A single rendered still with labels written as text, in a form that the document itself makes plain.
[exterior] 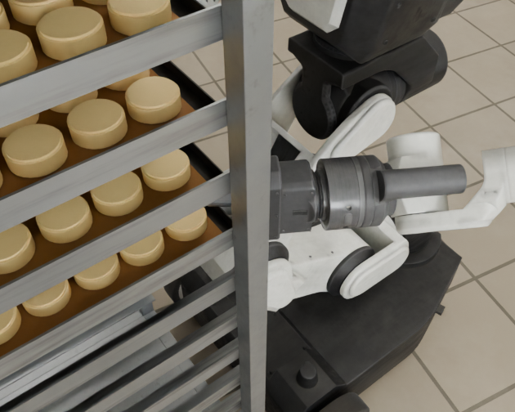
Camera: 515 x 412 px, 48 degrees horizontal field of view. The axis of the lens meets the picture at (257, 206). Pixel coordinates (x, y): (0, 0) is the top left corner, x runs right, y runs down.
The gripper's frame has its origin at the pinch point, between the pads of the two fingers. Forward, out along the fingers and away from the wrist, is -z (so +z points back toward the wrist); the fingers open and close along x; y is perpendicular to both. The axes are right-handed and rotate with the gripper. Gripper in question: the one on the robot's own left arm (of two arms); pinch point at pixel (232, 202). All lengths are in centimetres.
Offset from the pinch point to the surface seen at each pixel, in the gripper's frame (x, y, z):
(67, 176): 19.4, 13.5, -13.6
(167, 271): 1.0, 10.1, -7.7
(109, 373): -72, -16, -29
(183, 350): -16.3, 10.1, -7.7
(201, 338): -16.1, 8.7, -5.3
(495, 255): -87, -49, 80
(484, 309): -87, -31, 70
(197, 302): -7.8, 8.6, -5.2
